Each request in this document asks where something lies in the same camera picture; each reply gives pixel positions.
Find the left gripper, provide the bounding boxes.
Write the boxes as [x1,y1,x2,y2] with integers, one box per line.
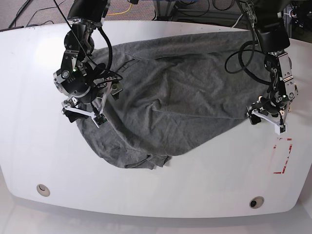
[246,96,292,126]

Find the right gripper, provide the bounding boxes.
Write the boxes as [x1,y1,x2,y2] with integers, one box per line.
[62,79,123,123]

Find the grey t-shirt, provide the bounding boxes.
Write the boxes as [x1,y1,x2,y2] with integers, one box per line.
[77,31,267,169]

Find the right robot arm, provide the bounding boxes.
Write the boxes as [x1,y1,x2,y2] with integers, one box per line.
[54,0,123,127]

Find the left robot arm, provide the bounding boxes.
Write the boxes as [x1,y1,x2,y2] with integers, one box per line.
[235,0,298,134]

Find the red tape rectangle marking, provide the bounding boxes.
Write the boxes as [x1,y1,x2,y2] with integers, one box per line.
[271,137,293,175]

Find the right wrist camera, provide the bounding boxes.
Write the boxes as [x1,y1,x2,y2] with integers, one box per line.
[92,114,107,128]

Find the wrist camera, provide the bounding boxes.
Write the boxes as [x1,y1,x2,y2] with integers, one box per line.
[92,114,107,128]
[274,123,288,135]

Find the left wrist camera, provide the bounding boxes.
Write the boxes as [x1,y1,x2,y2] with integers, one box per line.
[274,123,288,135]

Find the right table cable grommet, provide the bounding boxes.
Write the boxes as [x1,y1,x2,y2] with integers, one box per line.
[249,196,264,209]

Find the table cable grommet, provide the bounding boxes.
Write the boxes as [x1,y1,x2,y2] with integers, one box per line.
[37,184,50,197]
[249,196,264,209]

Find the yellow cable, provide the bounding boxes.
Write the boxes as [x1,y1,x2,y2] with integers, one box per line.
[106,3,133,17]

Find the left table cable grommet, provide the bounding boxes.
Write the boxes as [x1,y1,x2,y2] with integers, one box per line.
[37,184,50,197]

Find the aluminium frame stand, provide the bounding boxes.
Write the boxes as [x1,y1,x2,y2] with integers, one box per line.
[153,0,177,21]

